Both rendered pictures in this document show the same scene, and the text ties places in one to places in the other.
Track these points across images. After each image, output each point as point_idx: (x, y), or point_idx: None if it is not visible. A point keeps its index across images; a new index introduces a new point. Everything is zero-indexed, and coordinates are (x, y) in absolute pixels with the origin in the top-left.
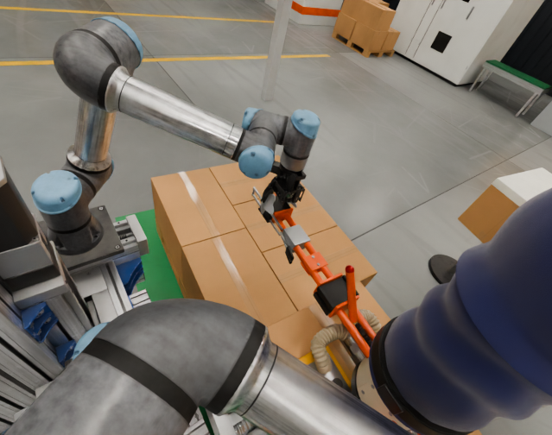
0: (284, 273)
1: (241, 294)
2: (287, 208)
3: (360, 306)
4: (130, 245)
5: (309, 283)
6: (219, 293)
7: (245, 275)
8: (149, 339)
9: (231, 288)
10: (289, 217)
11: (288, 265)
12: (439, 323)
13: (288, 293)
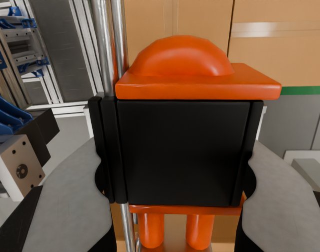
0: (247, 22)
1: (166, 31)
2: (214, 205)
3: None
4: None
5: (269, 56)
6: (137, 16)
7: (186, 0)
8: None
9: (155, 14)
10: (204, 216)
11: (263, 9)
12: None
13: (230, 57)
